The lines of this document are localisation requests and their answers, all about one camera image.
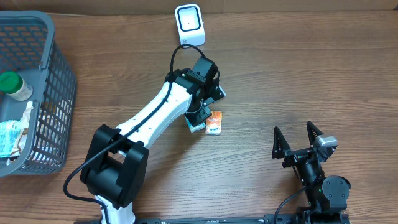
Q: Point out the green lid jar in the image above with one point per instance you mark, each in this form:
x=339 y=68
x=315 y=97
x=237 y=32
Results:
x=15 y=86

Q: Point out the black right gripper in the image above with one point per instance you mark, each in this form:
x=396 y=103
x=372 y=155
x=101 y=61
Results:
x=295 y=156

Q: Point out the teal tissue packet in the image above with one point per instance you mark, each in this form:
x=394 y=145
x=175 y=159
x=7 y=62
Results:
x=195 y=128

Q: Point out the brown white snack bag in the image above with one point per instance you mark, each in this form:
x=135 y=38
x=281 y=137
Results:
x=14 y=135

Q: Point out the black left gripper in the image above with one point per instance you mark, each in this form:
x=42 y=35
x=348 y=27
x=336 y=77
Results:
x=197 y=119

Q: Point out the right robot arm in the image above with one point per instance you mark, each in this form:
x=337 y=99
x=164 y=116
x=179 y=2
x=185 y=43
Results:
x=326 y=196

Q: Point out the white barcode scanner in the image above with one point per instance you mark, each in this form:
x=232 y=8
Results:
x=190 y=24

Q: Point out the orange tissue packet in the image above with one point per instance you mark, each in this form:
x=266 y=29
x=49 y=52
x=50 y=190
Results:
x=214 y=123

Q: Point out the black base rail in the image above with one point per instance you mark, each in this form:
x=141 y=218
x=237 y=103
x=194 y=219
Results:
x=266 y=219

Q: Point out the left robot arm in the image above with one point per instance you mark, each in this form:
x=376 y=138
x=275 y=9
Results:
x=117 y=158

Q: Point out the grey plastic mesh basket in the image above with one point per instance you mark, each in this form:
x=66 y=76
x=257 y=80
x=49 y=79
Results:
x=28 y=47

